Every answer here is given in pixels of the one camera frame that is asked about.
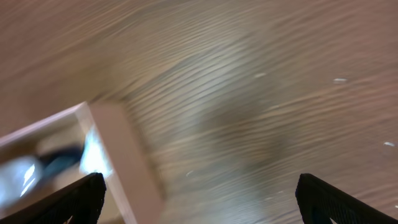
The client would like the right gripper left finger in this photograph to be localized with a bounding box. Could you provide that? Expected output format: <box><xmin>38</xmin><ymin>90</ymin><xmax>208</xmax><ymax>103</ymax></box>
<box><xmin>1</xmin><ymin>172</ymin><xmax>106</xmax><ymax>224</ymax></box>

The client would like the white open cardboard box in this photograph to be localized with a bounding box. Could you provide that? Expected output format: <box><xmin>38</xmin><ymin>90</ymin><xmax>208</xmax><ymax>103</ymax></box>
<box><xmin>1</xmin><ymin>103</ymin><xmax>164</xmax><ymax>224</ymax></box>

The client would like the clear pump soap bottle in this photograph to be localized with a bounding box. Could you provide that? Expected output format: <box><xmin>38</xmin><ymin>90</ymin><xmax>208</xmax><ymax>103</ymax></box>
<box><xmin>1</xmin><ymin>144</ymin><xmax>83</xmax><ymax>208</ymax></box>

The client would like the green white soap bar packet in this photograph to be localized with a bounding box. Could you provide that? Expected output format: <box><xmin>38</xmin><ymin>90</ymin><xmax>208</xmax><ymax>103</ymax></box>
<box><xmin>79</xmin><ymin>126</ymin><xmax>113</xmax><ymax>178</ymax></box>

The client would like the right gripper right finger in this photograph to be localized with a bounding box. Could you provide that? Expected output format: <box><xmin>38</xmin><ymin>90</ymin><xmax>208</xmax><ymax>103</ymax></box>
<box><xmin>295</xmin><ymin>173</ymin><xmax>397</xmax><ymax>224</ymax></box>

